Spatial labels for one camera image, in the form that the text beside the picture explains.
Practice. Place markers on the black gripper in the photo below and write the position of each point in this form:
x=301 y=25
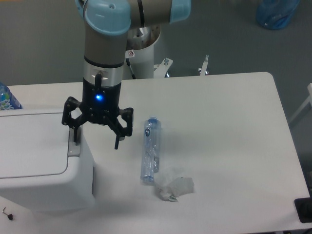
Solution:
x=100 y=105

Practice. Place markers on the white plastic trash can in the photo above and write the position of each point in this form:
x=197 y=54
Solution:
x=44 y=165

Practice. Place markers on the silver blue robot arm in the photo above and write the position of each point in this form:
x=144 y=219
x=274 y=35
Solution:
x=107 y=25

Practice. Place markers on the clear empty plastic bottle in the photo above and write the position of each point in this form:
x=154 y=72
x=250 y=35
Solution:
x=151 y=149

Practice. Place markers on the blue labelled drink bottle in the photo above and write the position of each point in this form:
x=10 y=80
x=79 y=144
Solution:
x=7 y=100

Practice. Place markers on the crumpled clear plastic wrapper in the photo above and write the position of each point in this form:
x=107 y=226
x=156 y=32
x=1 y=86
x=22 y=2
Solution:
x=172 y=183

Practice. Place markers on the silver clamp screw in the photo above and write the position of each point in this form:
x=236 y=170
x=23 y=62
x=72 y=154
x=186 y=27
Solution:
x=203 y=70

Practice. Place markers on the small black metal tool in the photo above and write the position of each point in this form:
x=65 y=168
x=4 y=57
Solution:
x=9 y=216

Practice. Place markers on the blue plastic bag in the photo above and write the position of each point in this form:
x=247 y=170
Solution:
x=275 y=14

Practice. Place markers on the black device at table edge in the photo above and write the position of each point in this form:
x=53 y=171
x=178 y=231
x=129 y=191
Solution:
x=304 y=209

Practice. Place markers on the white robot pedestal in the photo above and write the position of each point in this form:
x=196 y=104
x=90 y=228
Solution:
x=140 y=54

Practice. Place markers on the white frame at right edge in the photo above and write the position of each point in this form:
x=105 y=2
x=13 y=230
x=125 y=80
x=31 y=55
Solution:
x=303 y=109

